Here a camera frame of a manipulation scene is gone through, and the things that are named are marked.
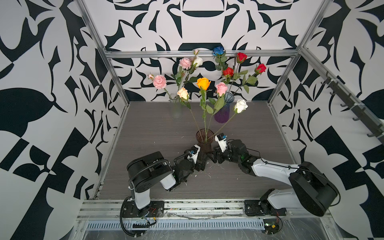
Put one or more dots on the small pink artificial rose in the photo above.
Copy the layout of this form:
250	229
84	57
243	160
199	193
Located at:
218	105

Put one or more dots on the cream artificial rose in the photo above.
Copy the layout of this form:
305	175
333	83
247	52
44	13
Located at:
240	106

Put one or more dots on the pink carnation stem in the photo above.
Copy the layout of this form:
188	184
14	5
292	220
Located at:
185	63
160	83

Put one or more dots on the peach artificial rose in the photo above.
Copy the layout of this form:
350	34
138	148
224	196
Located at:
183	94

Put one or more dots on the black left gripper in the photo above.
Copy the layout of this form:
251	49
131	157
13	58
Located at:
202	165

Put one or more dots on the blue artificial rose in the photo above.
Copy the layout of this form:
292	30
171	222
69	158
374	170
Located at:
220	59

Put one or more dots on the purple blue glass vase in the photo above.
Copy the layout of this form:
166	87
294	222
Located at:
223	115

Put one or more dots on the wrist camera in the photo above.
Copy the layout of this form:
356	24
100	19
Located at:
193	153
221	139

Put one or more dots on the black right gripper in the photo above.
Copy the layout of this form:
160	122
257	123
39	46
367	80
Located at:
217	153

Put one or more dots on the smoky pink glass vase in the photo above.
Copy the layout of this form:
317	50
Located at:
205	139

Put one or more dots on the clear ribbed glass vase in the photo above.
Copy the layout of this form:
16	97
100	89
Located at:
176	106

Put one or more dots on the grey wall hook rail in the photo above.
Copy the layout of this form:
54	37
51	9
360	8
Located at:
360	110

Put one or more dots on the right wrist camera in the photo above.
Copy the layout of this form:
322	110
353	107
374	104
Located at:
221	139

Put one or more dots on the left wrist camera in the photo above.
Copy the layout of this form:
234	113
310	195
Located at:
193	153

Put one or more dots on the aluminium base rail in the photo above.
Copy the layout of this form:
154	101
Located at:
188	208

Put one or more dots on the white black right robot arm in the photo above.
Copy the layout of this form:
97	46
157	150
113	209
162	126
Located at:
309	189

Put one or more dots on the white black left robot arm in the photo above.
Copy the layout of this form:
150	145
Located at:
138	213

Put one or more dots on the white slotted cable duct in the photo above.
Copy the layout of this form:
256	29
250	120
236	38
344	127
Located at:
206	224

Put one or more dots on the small red artificial rose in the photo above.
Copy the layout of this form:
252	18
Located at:
248	80

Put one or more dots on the orange artificial rose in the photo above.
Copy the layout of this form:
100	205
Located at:
203	84

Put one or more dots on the white artificial rose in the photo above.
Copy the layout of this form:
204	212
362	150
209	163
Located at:
198	62

